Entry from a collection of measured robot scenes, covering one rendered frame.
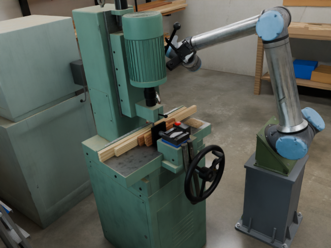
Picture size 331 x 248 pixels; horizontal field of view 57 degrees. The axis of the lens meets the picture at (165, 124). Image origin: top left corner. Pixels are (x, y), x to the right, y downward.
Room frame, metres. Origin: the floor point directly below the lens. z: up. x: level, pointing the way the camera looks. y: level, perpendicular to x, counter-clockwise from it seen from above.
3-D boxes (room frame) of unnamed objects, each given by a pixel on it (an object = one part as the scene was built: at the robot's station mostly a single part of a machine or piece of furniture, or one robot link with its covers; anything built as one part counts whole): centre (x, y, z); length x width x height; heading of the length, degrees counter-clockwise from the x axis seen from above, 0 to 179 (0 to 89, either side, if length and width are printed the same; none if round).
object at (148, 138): (1.33, 0.02, 0.93); 0.21 x 0.02 x 0.05; 133
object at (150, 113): (1.39, 0.08, 1.03); 0.14 x 0.07 x 0.09; 43
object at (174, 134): (1.21, -0.05, 0.99); 0.13 x 0.11 x 0.06; 133
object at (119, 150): (1.40, 0.03, 0.92); 0.59 x 0.02 x 0.04; 133
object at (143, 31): (1.37, 0.06, 1.35); 0.18 x 0.18 x 0.31
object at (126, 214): (1.46, 0.15, 0.36); 0.58 x 0.45 x 0.71; 43
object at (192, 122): (1.46, -0.16, 0.91); 0.10 x 0.07 x 0.02; 43
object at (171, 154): (1.21, -0.05, 0.92); 0.15 x 0.13 x 0.09; 133
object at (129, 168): (1.27, 0.01, 0.87); 0.61 x 0.30 x 0.06; 133
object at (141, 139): (1.36, 0.05, 0.92); 0.26 x 0.02 x 0.05; 133
